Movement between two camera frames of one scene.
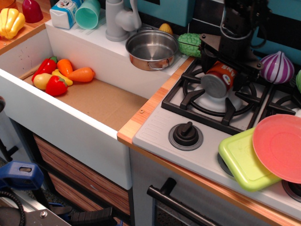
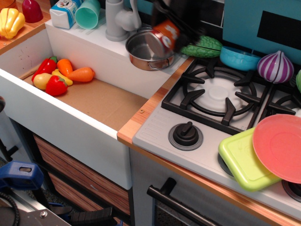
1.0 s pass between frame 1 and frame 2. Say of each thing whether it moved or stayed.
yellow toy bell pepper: stayed
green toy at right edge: stayed
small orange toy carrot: stayed
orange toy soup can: moved
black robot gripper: moved
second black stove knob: stayed
